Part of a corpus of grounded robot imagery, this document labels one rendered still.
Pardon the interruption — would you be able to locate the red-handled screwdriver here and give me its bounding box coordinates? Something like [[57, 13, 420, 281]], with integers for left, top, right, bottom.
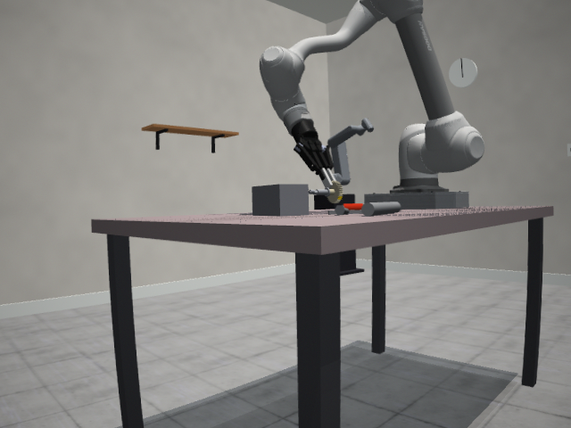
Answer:
[[342, 203, 363, 210]]

